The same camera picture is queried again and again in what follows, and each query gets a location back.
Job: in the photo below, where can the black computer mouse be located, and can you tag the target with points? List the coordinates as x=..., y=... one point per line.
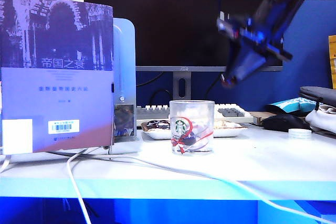
x=284, y=122

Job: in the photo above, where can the white rectangular tray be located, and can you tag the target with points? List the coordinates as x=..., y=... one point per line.
x=158, y=134

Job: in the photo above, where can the grey monitor stand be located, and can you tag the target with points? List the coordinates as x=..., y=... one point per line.
x=176, y=85

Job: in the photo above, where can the black computer monitor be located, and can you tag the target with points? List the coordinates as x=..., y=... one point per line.
x=170, y=19

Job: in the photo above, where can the beige snack pieces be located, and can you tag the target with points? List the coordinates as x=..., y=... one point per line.
x=225, y=124

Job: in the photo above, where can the yellow paper package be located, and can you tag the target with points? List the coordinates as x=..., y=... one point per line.
x=332, y=61

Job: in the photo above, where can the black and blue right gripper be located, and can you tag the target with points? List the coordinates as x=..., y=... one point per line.
x=265, y=35

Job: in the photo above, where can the white and grey keyboard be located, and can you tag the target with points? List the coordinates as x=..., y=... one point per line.
x=152, y=112

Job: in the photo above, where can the white crumpled cloth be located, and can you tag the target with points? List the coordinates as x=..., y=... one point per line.
x=321, y=120

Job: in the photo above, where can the dark grey fabric pouch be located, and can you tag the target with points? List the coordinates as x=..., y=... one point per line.
x=320, y=94

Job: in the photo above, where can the dark fruit pile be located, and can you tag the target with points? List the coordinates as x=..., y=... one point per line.
x=155, y=124

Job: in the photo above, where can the brown cardboard box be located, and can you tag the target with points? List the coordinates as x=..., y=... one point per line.
x=257, y=116

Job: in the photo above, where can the blue and white snack bag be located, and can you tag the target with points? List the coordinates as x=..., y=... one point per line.
x=288, y=104

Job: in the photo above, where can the clear printed drinking glass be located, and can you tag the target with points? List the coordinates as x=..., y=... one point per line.
x=202, y=113

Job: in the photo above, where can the purple cover paperback book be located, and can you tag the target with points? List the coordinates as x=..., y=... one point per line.
x=52, y=90

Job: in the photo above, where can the white round lid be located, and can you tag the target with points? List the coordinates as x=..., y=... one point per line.
x=299, y=133

